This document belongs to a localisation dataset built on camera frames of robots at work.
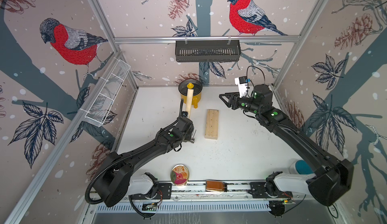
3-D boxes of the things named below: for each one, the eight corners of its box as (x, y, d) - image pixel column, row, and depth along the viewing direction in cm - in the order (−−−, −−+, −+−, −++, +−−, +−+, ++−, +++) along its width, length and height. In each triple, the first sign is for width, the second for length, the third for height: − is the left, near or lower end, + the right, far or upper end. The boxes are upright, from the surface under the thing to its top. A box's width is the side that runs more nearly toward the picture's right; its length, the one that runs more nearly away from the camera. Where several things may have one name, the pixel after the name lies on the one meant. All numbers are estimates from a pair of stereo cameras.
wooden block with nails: (204, 138, 94) (204, 135, 91) (206, 111, 107) (207, 108, 104) (217, 139, 93) (218, 137, 90) (218, 112, 106) (219, 109, 104)
